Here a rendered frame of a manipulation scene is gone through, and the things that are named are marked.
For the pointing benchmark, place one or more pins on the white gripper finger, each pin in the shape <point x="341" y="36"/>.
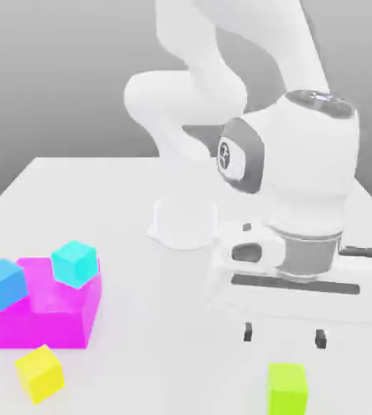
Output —
<point x="248" y="332"/>
<point x="320" y="339"/>

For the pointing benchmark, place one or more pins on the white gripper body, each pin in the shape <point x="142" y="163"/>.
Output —
<point x="295" y="304"/>

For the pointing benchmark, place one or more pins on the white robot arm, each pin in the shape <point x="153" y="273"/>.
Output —
<point x="302" y="155"/>

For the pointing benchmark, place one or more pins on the small lime green cube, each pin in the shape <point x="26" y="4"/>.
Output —
<point x="286" y="389"/>

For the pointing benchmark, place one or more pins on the small cyan cube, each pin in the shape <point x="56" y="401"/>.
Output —
<point x="73" y="262"/>

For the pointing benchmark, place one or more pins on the small yellow cube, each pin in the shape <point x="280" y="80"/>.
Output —
<point x="39" y="374"/>

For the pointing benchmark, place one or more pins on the small blue cube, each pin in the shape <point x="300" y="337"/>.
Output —
<point x="0" y="282"/>

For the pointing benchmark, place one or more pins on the large magenta box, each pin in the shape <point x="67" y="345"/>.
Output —
<point x="59" y="321"/>

